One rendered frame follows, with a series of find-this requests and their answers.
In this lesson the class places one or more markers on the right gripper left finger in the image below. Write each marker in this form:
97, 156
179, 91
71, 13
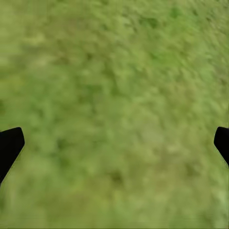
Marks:
11, 143

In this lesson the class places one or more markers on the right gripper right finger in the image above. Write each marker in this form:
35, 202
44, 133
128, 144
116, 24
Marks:
221, 141

